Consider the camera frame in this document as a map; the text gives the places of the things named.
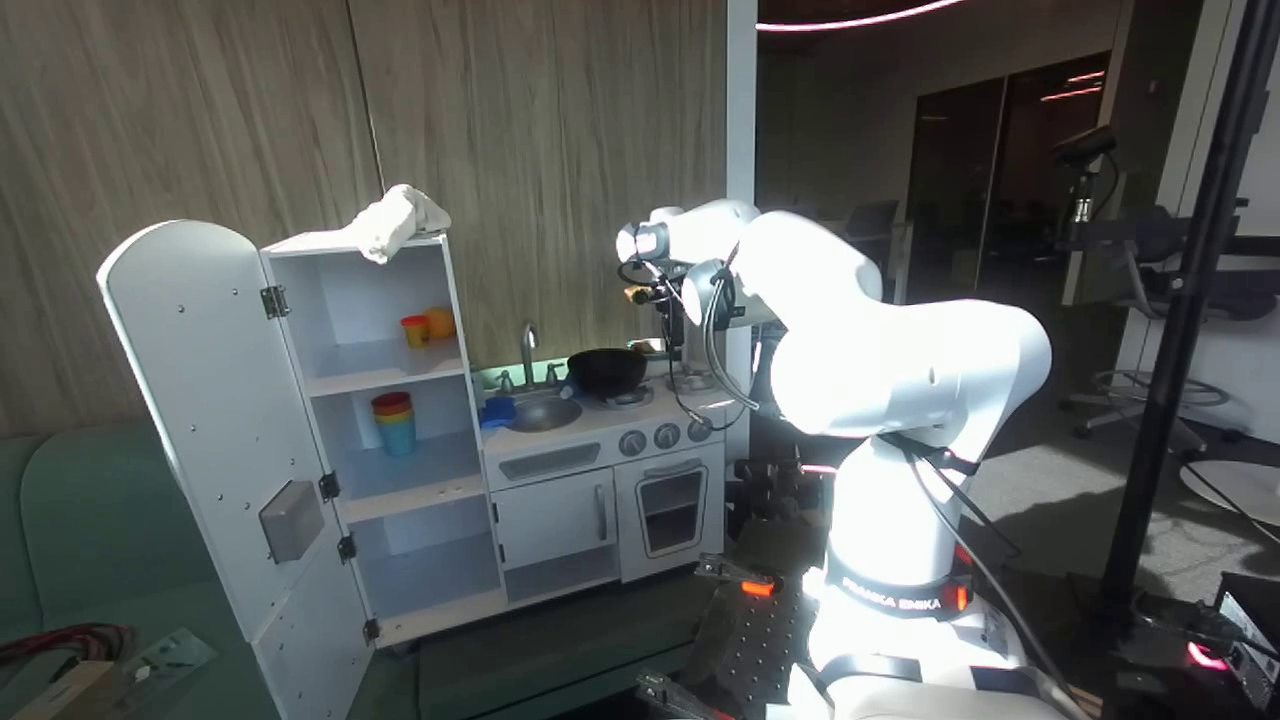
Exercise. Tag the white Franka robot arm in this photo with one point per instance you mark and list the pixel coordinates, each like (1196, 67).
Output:
(907, 363)

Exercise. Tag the white toy kitchen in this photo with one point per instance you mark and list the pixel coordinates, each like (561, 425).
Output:
(561, 504)

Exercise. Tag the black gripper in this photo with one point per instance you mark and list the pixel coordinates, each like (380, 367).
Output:
(677, 325)

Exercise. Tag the green circuit board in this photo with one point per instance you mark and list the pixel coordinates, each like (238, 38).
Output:
(171, 650)

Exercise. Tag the small orange glowing light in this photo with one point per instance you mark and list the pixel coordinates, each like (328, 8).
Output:
(759, 584)

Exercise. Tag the toy oven door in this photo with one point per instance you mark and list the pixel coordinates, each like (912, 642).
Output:
(668, 512)

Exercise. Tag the black controller box red light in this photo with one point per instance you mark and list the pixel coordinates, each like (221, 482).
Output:
(1234, 642)

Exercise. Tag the blue item beside sink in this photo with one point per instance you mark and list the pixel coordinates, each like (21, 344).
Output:
(495, 408)

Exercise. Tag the grey stove knob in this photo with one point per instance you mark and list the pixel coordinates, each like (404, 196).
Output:
(633, 443)
(697, 429)
(666, 436)

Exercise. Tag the white crumpled cloth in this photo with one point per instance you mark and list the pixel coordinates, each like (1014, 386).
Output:
(392, 221)

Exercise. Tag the black office chair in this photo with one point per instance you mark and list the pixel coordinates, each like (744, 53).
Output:
(1135, 253)

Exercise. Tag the black stand pole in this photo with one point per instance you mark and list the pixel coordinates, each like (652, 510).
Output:
(1181, 344)

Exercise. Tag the black pot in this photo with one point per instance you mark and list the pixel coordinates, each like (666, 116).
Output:
(609, 369)

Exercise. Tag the stack of colourful cups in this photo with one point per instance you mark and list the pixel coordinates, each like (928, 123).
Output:
(392, 425)

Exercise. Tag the white toy cabinet door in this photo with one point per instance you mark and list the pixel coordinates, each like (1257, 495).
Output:
(554, 522)

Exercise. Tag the orange toy cup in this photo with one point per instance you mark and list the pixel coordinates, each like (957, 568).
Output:
(414, 334)

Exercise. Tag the grey square door plate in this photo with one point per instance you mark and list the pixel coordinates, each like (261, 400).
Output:
(290, 522)

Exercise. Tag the silver toy faucet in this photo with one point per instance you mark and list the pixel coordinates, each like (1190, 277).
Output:
(530, 355)

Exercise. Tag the white toy cupboard door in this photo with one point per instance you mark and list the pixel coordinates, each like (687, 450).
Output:
(213, 443)

